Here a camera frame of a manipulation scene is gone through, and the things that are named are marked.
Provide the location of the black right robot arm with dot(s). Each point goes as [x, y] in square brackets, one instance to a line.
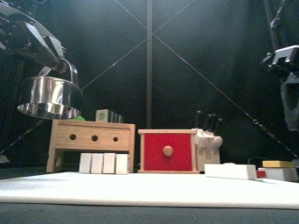
[278, 20]

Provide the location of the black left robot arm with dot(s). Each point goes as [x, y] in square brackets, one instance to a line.
[11, 17]

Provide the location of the small green toy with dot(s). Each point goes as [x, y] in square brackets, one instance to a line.
[79, 118]

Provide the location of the white cube with green circle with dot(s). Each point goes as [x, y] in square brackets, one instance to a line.
[102, 115]

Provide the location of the yellow flat block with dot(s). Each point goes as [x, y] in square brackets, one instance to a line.
[276, 164]

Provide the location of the dark cubes row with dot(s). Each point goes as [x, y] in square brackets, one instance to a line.
[116, 117]

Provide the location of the white box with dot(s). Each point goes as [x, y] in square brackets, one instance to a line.
[280, 174]

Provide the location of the wooden bench with three holes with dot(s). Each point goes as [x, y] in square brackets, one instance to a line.
[91, 137]

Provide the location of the small red block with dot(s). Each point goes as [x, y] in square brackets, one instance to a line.
[260, 174]

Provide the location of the long white block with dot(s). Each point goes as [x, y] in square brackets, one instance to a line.
[230, 171]

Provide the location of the wooden toy knife block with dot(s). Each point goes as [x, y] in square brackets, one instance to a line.
[208, 159]

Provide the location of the white rectangular block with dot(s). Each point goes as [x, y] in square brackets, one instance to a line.
[122, 164]
[86, 163]
[96, 163]
[108, 163]

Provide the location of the red wooden drawer box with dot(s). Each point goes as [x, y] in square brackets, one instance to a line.
[167, 140]

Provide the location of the white foam mat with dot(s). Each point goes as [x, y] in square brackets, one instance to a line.
[147, 189]

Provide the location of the vertical metal frame pole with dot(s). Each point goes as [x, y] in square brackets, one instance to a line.
[148, 58]

